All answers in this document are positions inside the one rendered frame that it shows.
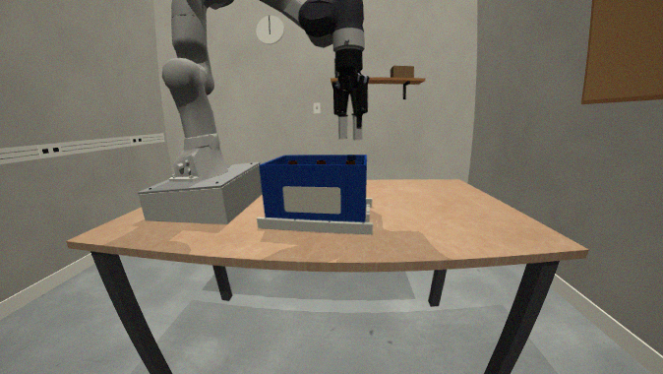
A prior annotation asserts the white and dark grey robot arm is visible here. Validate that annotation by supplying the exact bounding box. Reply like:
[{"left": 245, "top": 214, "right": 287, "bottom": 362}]
[{"left": 162, "top": 0, "right": 365, "bottom": 182}]

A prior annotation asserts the blue plastic crate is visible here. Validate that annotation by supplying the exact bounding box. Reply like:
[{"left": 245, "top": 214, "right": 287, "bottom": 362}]
[{"left": 264, "top": 155, "right": 367, "bottom": 222}]

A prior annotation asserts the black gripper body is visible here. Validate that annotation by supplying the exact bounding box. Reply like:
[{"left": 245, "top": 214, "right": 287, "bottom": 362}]
[{"left": 335, "top": 48, "right": 363, "bottom": 91}]

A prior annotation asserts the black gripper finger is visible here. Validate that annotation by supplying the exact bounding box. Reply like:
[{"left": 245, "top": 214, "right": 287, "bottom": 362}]
[
  {"left": 345, "top": 73, "right": 369, "bottom": 140},
  {"left": 332, "top": 78, "right": 350, "bottom": 139}
]

